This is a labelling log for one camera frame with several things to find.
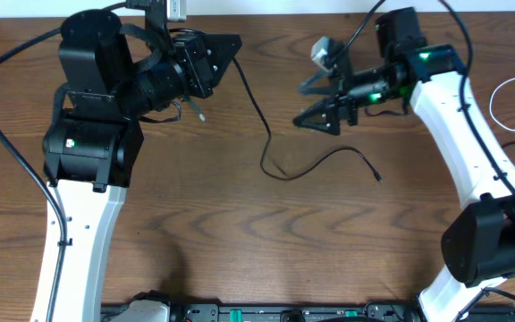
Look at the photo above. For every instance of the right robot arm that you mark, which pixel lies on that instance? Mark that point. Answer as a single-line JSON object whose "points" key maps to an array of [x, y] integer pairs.
{"points": [[433, 83]]}

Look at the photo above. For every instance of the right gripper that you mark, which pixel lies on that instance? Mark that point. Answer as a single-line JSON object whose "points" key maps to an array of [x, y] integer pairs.
{"points": [[344, 107]]}

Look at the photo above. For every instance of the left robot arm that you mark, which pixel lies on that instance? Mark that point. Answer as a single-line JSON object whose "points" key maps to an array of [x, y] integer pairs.
{"points": [[116, 75]]}

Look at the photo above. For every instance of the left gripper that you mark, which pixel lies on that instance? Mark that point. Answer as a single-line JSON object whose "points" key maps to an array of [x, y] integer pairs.
{"points": [[193, 63]]}

